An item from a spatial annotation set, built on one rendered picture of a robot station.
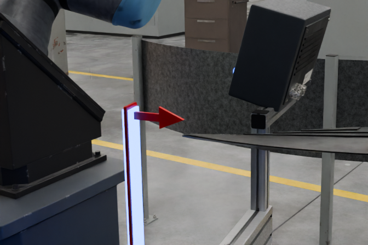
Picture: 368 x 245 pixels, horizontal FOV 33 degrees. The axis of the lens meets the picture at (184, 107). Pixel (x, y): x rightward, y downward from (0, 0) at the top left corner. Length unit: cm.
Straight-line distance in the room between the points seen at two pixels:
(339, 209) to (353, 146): 295
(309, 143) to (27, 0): 58
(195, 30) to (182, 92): 480
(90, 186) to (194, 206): 249
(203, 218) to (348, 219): 75
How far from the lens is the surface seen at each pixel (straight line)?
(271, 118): 121
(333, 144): 56
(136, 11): 98
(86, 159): 107
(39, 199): 95
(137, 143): 69
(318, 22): 130
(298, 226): 326
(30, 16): 99
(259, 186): 122
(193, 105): 278
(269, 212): 124
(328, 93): 243
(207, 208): 345
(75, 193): 97
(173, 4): 1065
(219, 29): 743
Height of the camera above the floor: 135
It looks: 14 degrees down
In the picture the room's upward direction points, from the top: 1 degrees counter-clockwise
